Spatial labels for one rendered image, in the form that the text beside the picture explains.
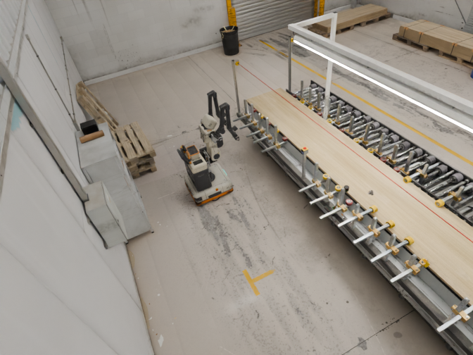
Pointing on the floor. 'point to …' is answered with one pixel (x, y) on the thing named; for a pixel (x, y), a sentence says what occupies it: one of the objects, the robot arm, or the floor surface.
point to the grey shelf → (113, 179)
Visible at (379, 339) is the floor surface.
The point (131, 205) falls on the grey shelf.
